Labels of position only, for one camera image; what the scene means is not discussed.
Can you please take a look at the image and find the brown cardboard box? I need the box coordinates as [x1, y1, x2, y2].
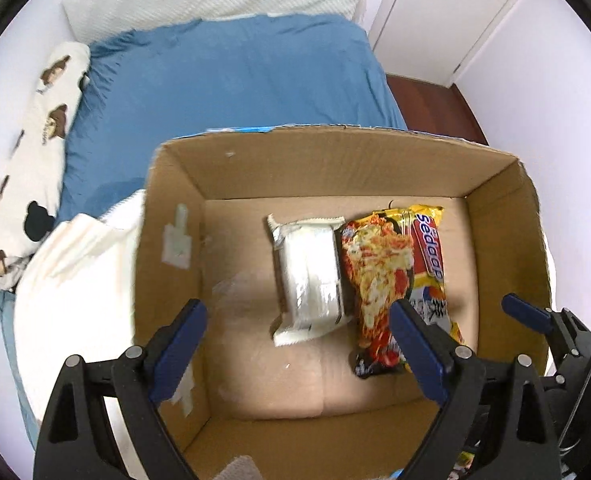
[133, 123, 551, 480]

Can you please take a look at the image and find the Sedaap instant noodle packet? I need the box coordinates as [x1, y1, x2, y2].
[340, 204, 463, 379]

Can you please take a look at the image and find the silver white snack pack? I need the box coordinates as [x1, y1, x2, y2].
[266, 214, 351, 347]

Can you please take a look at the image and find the blue bed sheet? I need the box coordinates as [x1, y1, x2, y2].
[0, 15, 405, 426]

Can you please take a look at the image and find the white striped blanket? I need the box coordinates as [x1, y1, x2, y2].
[12, 187, 149, 480]

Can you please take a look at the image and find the bear print pillow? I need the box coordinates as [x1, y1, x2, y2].
[0, 41, 90, 290]

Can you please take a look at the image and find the white door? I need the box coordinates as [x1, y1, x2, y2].
[369, 0, 513, 87]

